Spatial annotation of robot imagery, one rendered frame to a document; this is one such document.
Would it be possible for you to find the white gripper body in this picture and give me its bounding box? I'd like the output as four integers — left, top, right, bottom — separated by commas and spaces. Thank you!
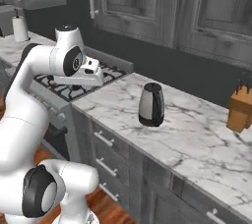
53, 68, 105, 87

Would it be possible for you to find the steel stove with black grates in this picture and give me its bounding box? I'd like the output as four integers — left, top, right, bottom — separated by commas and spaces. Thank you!
28, 45, 135, 164

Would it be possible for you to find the silver and black kettle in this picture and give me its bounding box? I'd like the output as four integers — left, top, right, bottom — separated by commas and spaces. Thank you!
137, 82, 165, 128

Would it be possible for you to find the grey wooden drawer front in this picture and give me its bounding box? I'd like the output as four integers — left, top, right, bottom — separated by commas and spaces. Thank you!
91, 120, 131, 160
170, 174, 252, 224
93, 146, 132, 190
96, 172, 133, 215

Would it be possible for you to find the white paper towel roll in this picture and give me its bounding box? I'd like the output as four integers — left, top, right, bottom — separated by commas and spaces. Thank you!
11, 8, 31, 43

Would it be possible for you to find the wooden knife block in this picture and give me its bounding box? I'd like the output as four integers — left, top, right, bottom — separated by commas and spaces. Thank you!
225, 76, 252, 135

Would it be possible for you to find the silver drawer handle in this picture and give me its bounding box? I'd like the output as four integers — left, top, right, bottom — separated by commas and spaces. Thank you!
94, 157, 118, 178
206, 207, 228, 224
94, 130, 115, 147
98, 182, 120, 202

